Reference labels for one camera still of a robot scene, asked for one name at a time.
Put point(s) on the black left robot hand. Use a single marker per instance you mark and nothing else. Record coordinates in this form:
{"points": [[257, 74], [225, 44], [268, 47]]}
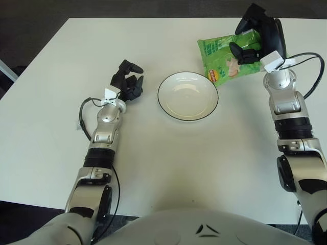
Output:
{"points": [[125, 88]]}

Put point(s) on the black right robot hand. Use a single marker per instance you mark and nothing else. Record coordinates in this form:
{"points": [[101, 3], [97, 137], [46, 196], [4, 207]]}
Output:
{"points": [[270, 33]]}

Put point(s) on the green chips bag with logo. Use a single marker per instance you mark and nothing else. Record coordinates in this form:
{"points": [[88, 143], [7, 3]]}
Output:
{"points": [[217, 56]]}

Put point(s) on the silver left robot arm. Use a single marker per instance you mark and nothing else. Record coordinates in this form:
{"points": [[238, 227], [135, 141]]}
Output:
{"points": [[104, 137]]}

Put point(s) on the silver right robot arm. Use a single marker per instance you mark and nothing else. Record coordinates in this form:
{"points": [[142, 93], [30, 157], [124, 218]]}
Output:
{"points": [[286, 99]]}

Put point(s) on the white plate with black rim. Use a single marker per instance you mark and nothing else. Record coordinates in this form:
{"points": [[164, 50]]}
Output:
{"points": [[187, 99]]}

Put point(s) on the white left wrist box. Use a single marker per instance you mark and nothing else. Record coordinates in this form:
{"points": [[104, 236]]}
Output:
{"points": [[110, 92]]}

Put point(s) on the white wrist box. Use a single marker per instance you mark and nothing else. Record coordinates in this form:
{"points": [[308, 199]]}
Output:
{"points": [[272, 60], [110, 92]]}

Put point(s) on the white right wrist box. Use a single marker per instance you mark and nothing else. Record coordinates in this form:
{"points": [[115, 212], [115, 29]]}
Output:
{"points": [[272, 60]]}

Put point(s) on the grey background furniture edge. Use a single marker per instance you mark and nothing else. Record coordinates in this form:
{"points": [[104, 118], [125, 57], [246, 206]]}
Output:
{"points": [[7, 71]]}

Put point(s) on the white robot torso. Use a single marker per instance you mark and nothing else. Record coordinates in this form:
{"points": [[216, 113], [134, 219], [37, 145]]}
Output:
{"points": [[163, 229]]}

